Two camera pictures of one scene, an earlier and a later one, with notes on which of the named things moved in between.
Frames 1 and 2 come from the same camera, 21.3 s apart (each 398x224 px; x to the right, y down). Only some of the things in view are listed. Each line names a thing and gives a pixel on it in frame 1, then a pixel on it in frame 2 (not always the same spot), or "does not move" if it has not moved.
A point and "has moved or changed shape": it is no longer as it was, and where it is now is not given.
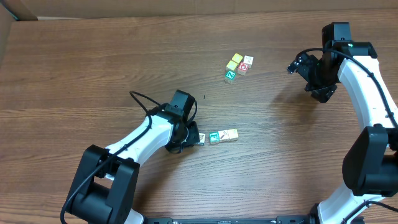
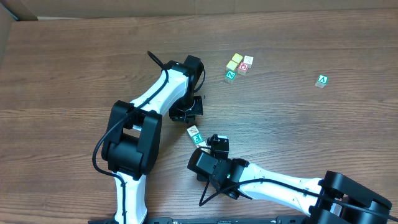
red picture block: [242, 68] does not move
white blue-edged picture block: [202, 137] has moved or changed shape
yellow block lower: [232, 65] does not move
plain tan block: [232, 133] -> [206, 150]
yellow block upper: [237, 58] does not move
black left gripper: [193, 135] -> [186, 112]
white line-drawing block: [249, 60] does not move
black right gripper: [322, 92] -> [218, 147]
